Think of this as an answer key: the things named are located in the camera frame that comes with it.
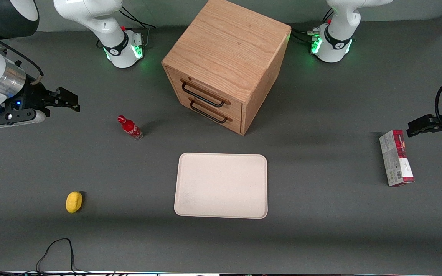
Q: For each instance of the wooden drawer front panel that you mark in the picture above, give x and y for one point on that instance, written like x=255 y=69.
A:
x=236 y=124

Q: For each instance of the oak wooden drawer cabinet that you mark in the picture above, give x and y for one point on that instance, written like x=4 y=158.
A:
x=228 y=42

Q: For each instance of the yellow lemon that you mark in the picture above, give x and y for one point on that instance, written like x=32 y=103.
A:
x=74 y=202

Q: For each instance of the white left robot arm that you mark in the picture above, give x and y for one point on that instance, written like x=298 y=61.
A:
x=334 y=42

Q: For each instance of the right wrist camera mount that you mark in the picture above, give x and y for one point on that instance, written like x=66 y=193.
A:
x=10 y=117

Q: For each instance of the wooden drawer with tray interior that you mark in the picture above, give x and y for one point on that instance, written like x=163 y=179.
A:
x=234 y=109

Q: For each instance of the beige rectangular tray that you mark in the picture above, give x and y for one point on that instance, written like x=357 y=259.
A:
x=221 y=186

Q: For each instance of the red soda bottle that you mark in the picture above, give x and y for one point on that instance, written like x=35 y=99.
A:
x=129 y=127

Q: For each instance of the red and white carton box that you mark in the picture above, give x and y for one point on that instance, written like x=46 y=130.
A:
x=395 y=157

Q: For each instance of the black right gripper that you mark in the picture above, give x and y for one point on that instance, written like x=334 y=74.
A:
x=33 y=95

